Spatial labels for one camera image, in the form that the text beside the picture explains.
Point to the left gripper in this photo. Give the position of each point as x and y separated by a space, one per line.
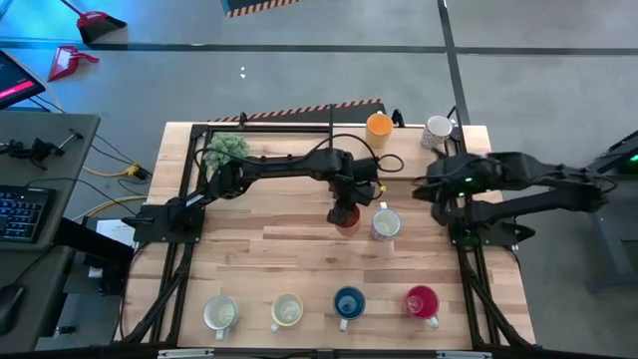
359 188

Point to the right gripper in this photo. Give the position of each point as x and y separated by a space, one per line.
448 179

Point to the plain orange mug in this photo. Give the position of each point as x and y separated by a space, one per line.
351 225

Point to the grey patterned mug red rim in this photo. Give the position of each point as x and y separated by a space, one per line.
436 132

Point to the yellow mug brown rim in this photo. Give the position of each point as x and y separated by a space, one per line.
379 130

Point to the blue mug white band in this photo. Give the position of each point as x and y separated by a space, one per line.
349 303

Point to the white mug orange leaf pattern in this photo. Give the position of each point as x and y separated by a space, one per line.
286 310

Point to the teal flower patterned mug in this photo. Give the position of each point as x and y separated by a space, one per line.
219 314

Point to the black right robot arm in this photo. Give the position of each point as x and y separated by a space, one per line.
538 204

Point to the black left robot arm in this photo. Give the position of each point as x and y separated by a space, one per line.
279 167

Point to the red patterned mug blue rim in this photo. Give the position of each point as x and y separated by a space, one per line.
386 224

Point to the black table clamp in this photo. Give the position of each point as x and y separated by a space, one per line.
397 118
242 120

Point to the plain red mug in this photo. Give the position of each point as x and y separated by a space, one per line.
422 302

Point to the hazard striped black ramp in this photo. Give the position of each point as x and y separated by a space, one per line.
259 6
299 113

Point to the green potted plant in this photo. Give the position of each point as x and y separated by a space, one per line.
226 148

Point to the black stand green light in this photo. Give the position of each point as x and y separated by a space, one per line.
618 164

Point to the white paper sheet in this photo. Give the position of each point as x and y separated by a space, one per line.
115 232

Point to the grey desk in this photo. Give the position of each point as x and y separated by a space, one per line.
50 129

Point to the red broom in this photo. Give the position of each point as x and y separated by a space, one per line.
95 24

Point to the red dustpan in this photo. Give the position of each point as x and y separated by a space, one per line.
70 62

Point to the black clamp tool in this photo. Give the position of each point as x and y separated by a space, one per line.
37 148

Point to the black keyboard blue backlight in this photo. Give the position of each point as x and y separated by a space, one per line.
22 214

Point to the black computer mouse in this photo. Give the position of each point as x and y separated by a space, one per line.
10 309

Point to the dark computer monitor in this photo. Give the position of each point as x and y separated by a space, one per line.
17 80

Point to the white frame bracket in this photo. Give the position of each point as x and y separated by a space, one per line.
463 355
184 354

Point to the black aluminium rig frame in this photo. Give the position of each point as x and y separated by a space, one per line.
188 149

